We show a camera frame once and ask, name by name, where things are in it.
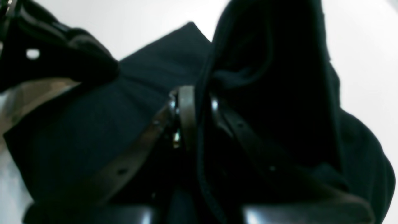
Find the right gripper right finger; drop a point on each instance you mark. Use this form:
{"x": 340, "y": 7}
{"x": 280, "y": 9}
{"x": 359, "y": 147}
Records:
{"x": 294, "y": 196}

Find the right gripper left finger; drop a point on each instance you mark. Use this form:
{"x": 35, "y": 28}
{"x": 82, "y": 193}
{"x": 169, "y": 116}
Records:
{"x": 146, "y": 184}

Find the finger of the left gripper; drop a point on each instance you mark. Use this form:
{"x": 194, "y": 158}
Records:
{"x": 35, "y": 45}

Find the black T-shirt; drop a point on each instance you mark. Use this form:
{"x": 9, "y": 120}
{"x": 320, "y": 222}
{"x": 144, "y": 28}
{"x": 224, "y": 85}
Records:
{"x": 268, "y": 62}

